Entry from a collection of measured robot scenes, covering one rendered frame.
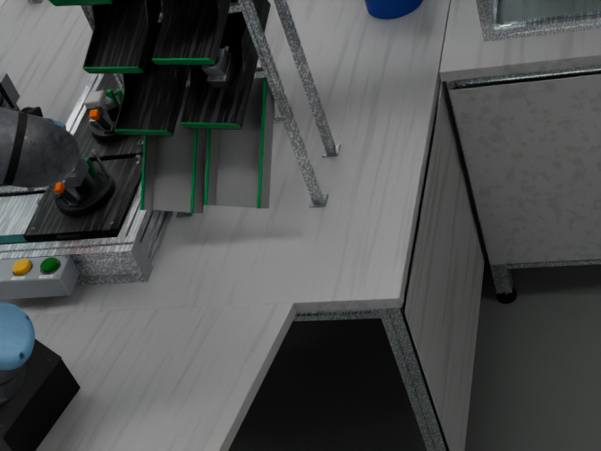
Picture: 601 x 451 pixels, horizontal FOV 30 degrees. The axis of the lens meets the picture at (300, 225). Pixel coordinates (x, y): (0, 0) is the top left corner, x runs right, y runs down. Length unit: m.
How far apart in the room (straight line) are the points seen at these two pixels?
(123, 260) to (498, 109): 1.00
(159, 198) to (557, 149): 1.04
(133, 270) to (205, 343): 0.28
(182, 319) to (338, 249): 0.36
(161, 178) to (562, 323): 1.34
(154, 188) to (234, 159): 0.20
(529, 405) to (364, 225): 0.90
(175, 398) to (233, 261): 0.37
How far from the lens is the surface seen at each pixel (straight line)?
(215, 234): 2.53
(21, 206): 2.80
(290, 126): 2.36
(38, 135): 1.78
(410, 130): 2.62
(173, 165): 2.43
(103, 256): 2.48
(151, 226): 2.53
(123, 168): 2.65
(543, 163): 2.94
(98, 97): 2.89
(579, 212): 3.06
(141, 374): 2.32
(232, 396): 2.20
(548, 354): 3.20
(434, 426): 2.59
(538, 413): 3.08
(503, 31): 2.82
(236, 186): 2.37
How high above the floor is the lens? 2.47
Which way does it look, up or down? 41 degrees down
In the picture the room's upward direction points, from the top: 21 degrees counter-clockwise
